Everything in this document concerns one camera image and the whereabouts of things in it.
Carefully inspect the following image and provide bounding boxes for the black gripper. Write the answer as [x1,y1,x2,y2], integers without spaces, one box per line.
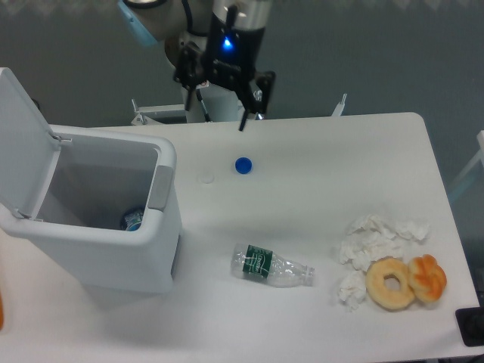
[173,15,275,132]

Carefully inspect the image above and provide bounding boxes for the white trash can lid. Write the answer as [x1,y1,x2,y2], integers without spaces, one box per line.
[1,67,61,219]

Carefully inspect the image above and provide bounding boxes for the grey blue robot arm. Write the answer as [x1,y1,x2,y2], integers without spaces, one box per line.
[117,1,276,130]

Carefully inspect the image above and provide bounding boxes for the blue bottle cap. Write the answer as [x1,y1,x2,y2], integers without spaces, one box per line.
[234,157,253,175]

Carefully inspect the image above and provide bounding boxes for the white bottle cap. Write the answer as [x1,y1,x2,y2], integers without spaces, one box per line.
[199,172,215,185]

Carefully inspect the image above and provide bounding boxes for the bottle inside trash can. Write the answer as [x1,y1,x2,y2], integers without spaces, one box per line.
[119,206,144,231]

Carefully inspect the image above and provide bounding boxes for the white trash can body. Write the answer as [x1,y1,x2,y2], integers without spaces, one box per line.
[1,126,182,293]

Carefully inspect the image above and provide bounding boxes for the clear green-label plastic bottle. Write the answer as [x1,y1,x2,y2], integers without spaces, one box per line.
[231,244,315,288]

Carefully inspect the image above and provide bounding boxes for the large crumpled white tissue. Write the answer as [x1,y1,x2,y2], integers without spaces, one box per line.
[339,214,430,272]

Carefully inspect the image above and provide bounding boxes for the small crumpled white tissue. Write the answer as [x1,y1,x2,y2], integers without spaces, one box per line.
[337,271,367,312]

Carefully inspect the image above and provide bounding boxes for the orange twisted bread roll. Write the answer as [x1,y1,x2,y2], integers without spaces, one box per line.
[408,254,447,303]

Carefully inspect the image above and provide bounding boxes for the orange object at left edge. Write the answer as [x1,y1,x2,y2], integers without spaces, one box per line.
[0,282,5,331]

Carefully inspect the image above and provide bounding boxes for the black device at corner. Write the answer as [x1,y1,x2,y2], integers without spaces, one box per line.
[455,307,483,347]

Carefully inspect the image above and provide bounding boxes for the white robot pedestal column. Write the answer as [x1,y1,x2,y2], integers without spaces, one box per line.
[164,32,244,123]

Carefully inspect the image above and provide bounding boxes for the black cable on pedestal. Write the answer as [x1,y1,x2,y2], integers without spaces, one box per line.
[194,86,213,123]

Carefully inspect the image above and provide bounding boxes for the white metal base frame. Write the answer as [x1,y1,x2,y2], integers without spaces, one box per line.
[129,89,349,126]

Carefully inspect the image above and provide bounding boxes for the white frame at right edge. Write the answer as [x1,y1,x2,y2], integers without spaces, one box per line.
[447,130,483,204]

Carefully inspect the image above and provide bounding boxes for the plain ring donut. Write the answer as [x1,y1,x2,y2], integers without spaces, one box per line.
[365,258,415,311]

